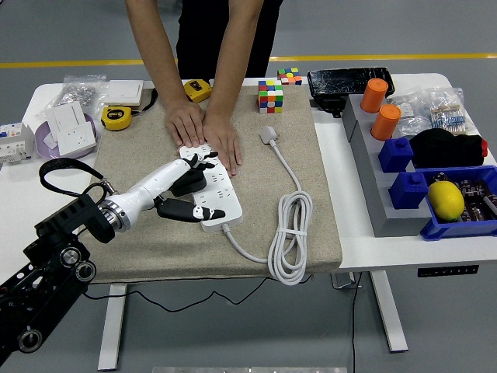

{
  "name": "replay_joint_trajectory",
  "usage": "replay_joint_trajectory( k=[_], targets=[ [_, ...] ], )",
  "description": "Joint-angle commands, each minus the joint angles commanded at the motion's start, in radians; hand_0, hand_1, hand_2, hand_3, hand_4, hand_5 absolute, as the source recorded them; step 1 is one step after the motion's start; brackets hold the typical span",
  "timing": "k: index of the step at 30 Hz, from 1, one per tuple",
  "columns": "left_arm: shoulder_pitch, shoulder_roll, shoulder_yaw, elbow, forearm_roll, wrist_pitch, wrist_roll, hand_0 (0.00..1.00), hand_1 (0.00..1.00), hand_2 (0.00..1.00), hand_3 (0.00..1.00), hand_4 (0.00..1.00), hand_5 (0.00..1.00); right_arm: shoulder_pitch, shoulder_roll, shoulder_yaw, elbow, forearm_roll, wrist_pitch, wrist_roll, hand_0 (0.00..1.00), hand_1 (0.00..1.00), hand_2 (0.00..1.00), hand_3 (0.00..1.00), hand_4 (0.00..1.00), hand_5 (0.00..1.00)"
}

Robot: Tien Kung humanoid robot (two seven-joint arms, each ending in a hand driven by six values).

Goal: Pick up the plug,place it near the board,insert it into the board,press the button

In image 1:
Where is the person's right hand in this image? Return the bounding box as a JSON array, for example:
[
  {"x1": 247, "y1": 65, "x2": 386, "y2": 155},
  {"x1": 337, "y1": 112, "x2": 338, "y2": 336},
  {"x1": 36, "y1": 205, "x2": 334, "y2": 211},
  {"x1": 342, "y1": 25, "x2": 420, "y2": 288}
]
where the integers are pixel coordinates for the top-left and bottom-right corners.
[{"x1": 165, "y1": 99, "x2": 207, "y2": 149}]

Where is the person's left hand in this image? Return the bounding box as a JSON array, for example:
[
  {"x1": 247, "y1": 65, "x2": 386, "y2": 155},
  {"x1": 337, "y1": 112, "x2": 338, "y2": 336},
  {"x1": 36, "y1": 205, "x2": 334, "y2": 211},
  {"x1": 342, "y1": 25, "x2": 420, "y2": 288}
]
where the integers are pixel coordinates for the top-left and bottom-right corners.
[{"x1": 202, "y1": 111, "x2": 245, "y2": 179}]

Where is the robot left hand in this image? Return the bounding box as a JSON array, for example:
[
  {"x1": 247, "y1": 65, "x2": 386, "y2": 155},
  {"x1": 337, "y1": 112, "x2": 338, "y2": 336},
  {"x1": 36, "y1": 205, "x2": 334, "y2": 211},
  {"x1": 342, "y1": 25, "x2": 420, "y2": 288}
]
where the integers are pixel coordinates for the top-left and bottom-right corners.
[{"x1": 112, "y1": 151, "x2": 228, "y2": 229}]

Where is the black plug with cord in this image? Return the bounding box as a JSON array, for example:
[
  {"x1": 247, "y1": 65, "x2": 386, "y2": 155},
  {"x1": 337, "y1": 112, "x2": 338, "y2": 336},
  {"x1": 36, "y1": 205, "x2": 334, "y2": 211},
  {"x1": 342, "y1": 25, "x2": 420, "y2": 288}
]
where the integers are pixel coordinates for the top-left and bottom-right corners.
[{"x1": 83, "y1": 166, "x2": 314, "y2": 314}]

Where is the white power strip with cord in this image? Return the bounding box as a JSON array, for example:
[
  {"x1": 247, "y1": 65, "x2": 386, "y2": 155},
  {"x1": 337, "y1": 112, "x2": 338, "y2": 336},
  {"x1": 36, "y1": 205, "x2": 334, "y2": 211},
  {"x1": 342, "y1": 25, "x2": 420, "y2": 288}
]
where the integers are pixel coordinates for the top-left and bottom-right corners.
[{"x1": 179, "y1": 125, "x2": 315, "y2": 288}]

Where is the large puzzle cube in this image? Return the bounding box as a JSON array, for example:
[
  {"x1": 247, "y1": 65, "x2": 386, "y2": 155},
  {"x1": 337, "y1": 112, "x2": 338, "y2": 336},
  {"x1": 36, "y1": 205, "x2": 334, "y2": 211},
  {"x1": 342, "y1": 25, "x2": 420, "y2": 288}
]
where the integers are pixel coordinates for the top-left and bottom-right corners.
[{"x1": 257, "y1": 80, "x2": 285, "y2": 116}]

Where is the beige mat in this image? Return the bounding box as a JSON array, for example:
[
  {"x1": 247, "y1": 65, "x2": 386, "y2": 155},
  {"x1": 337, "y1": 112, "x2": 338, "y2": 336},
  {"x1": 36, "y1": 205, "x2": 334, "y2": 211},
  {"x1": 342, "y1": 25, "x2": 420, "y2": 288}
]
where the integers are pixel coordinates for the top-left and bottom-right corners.
[{"x1": 83, "y1": 85, "x2": 344, "y2": 284}]

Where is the small puzzle cube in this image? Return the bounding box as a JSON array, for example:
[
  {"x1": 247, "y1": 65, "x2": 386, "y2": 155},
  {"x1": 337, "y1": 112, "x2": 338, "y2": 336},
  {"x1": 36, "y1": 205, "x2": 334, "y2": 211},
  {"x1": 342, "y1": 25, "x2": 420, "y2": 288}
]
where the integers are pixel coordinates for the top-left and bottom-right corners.
[{"x1": 276, "y1": 68, "x2": 304, "y2": 87}]

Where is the person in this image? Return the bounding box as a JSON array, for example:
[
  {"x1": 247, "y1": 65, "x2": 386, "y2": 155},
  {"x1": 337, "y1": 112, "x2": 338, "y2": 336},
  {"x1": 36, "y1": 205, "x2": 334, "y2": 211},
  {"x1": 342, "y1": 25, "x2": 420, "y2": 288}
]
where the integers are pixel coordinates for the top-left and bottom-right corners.
[{"x1": 175, "y1": 0, "x2": 284, "y2": 81}]

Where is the clear bag of metal parts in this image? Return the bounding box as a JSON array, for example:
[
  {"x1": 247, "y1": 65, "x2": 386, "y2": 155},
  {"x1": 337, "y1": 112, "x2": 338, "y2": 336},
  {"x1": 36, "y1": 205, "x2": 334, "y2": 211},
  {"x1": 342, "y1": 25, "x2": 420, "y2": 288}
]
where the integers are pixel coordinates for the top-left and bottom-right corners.
[{"x1": 37, "y1": 75, "x2": 109, "y2": 120}]

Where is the purple plate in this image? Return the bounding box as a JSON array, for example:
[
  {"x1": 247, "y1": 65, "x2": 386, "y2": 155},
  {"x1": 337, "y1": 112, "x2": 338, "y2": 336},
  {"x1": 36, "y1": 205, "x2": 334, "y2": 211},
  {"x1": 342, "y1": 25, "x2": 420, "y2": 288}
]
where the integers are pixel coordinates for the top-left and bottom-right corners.
[{"x1": 34, "y1": 113, "x2": 103, "y2": 161}]

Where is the black wrapped box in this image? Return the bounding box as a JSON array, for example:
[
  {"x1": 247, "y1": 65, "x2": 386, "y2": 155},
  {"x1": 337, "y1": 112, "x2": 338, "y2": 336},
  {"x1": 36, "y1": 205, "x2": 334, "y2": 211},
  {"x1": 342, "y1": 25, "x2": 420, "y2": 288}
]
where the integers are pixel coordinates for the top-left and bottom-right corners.
[{"x1": 307, "y1": 68, "x2": 397, "y2": 106}]

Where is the white circuit breaker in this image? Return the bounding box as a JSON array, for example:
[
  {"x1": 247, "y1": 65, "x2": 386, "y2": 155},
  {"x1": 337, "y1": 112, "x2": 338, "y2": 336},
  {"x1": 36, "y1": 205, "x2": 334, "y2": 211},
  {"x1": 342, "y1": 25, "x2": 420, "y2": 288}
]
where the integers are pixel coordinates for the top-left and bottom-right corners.
[{"x1": 0, "y1": 123, "x2": 36, "y2": 167}]

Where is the white table leg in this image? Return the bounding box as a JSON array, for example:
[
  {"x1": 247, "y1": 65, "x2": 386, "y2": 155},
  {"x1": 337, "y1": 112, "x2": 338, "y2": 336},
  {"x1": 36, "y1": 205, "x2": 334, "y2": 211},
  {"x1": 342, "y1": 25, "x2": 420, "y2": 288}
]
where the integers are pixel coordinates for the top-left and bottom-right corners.
[
  {"x1": 96, "y1": 284, "x2": 129, "y2": 372},
  {"x1": 369, "y1": 270, "x2": 410, "y2": 354}
]

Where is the grey stepped stand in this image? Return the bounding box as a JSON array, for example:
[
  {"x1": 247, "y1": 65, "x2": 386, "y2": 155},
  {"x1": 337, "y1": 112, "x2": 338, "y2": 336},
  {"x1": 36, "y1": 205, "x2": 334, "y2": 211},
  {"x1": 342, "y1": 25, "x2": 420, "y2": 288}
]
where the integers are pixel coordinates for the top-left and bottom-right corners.
[{"x1": 341, "y1": 93, "x2": 444, "y2": 239}]

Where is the orange cylinder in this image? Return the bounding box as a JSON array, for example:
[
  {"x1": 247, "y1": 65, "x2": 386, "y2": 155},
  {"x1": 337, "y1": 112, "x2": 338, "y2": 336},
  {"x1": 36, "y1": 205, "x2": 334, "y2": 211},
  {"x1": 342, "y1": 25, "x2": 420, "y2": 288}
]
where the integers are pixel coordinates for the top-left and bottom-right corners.
[
  {"x1": 360, "y1": 78, "x2": 390, "y2": 115},
  {"x1": 370, "y1": 104, "x2": 403, "y2": 142}
]

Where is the blue block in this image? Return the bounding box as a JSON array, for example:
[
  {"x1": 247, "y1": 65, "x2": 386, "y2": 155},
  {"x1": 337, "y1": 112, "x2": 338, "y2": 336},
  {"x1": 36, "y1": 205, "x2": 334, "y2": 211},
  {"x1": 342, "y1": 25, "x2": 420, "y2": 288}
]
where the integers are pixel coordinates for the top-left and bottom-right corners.
[
  {"x1": 377, "y1": 137, "x2": 415, "y2": 175},
  {"x1": 388, "y1": 171, "x2": 431, "y2": 211}
]

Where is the clear bag of small parts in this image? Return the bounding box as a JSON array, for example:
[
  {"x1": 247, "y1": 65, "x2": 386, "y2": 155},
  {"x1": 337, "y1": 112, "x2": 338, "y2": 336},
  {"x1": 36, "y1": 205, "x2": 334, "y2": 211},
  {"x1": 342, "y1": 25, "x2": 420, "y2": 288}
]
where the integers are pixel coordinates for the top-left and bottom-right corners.
[{"x1": 387, "y1": 92, "x2": 435, "y2": 140}]

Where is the black cloth with red tag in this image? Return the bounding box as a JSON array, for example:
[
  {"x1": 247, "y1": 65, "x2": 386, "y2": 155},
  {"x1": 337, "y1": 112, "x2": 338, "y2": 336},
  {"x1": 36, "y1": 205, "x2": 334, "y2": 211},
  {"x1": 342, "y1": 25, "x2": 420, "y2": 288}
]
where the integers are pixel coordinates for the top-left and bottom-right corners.
[{"x1": 409, "y1": 127, "x2": 490, "y2": 170}]

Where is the clear bag of resistors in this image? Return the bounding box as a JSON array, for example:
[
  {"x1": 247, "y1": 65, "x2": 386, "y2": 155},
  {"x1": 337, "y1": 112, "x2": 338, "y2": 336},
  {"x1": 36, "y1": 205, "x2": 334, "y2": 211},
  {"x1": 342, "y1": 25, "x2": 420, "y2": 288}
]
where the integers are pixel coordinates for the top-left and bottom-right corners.
[{"x1": 422, "y1": 88, "x2": 479, "y2": 138}]

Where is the yellow lemon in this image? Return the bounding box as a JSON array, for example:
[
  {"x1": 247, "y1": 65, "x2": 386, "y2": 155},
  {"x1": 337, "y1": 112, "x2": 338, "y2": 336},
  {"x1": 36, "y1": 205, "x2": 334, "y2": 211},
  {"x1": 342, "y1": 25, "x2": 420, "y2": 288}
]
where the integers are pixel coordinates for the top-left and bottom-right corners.
[{"x1": 427, "y1": 181, "x2": 467, "y2": 224}]

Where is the blue plastic bin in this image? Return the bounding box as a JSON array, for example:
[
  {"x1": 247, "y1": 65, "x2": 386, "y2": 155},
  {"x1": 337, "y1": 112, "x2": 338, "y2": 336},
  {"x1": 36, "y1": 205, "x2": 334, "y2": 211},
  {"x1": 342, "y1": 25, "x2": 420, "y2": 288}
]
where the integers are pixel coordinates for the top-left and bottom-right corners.
[{"x1": 419, "y1": 165, "x2": 497, "y2": 242}]

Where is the black desk control panel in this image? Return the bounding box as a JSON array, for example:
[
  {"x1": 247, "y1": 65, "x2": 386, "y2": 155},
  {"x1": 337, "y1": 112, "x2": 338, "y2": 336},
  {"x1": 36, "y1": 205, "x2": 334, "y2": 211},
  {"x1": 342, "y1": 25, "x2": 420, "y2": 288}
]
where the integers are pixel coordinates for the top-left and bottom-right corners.
[{"x1": 418, "y1": 265, "x2": 481, "y2": 279}]

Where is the white wall switch panel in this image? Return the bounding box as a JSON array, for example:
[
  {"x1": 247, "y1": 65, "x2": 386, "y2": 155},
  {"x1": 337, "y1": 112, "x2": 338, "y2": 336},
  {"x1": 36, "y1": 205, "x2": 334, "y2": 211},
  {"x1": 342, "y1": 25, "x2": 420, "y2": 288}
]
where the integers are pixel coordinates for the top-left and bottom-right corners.
[{"x1": 103, "y1": 80, "x2": 146, "y2": 109}]

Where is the yellow tape measure with strap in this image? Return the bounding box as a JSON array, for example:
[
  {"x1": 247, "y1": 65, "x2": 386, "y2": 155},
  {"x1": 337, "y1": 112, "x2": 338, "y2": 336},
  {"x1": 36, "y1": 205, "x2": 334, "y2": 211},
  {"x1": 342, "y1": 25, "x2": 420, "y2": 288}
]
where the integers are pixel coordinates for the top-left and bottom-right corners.
[{"x1": 100, "y1": 89, "x2": 159, "y2": 133}]

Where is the grey metal bracket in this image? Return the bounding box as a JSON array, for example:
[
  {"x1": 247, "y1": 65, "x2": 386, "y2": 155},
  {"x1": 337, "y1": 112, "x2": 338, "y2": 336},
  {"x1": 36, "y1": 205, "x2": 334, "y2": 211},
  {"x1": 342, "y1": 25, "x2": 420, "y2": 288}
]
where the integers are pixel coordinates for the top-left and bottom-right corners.
[{"x1": 330, "y1": 271, "x2": 363, "y2": 291}]

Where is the black hanging cable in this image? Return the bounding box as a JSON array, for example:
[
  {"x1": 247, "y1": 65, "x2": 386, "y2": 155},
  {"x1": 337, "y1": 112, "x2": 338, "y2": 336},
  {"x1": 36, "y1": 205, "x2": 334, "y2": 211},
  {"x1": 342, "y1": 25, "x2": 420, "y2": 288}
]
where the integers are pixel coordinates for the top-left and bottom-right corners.
[{"x1": 350, "y1": 272, "x2": 363, "y2": 373}]

